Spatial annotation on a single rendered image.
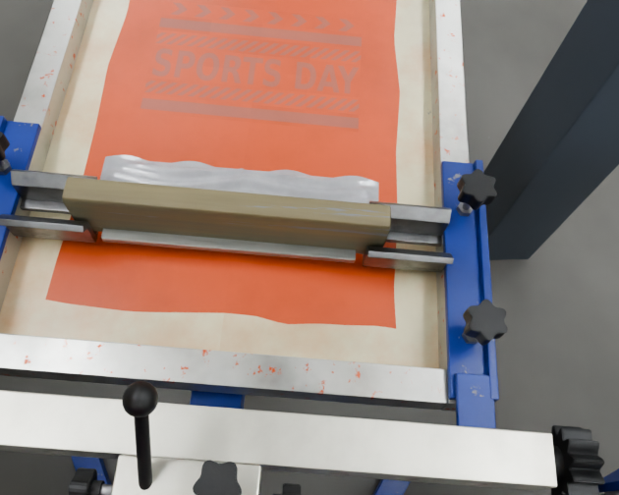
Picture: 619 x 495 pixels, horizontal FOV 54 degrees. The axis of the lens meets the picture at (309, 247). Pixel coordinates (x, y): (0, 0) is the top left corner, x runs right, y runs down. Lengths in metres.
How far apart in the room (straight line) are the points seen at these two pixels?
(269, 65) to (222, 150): 0.16
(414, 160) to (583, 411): 1.18
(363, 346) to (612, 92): 0.78
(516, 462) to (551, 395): 1.21
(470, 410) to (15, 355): 0.48
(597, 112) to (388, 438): 0.90
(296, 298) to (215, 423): 0.20
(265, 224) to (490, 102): 1.65
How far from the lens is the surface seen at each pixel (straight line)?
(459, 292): 0.72
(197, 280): 0.74
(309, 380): 0.67
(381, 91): 0.91
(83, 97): 0.91
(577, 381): 1.89
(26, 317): 0.77
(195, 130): 0.85
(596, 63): 1.30
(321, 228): 0.67
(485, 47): 2.41
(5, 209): 0.79
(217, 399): 0.74
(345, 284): 0.74
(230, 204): 0.66
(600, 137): 1.43
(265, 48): 0.94
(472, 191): 0.71
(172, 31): 0.97
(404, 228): 0.74
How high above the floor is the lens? 1.64
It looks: 64 degrees down
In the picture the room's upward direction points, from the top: 9 degrees clockwise
